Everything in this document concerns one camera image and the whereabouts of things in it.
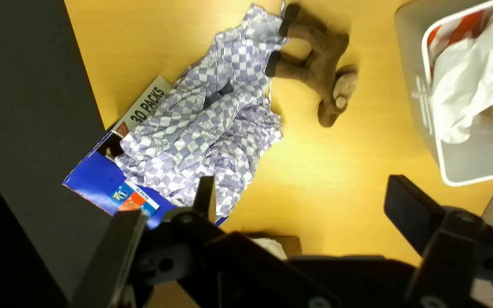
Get brown plush toy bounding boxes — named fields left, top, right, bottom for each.
left=265, top=3, right=359, bottom=128

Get blue cardboard box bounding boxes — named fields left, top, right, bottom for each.
left=62, top=76, right=229, bottom=228

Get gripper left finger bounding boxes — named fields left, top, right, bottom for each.
left=71, top=175, right=342, bottom=308

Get white plastic basket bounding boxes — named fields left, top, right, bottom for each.
left=394, top=0, right=493, bottom=187

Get small brown cardboard box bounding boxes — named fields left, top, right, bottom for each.
left=242, top=233, right=303, bottom=260

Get white plastic bag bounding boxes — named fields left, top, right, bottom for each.
left=426, top=0, right=493, bottom=145

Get purple white checkered cloth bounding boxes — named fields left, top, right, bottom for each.
left=115, top=3, right=291, bottom=219

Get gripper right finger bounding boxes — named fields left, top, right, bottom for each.
left=384, top=175, right=493, bottom=308

